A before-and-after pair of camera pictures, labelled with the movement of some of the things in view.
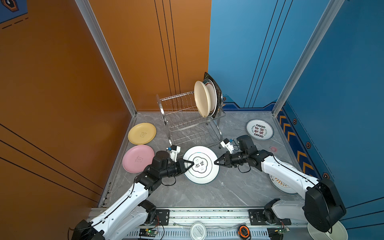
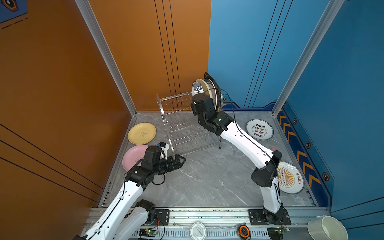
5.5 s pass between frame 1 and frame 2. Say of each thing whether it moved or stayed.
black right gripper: moved
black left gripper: moved
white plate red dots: stayed
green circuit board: stayed
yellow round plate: stayed
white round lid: stayed
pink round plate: stayed
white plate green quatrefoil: moved
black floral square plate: stayed
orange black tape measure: stayed
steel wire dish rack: stayed
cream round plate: moved
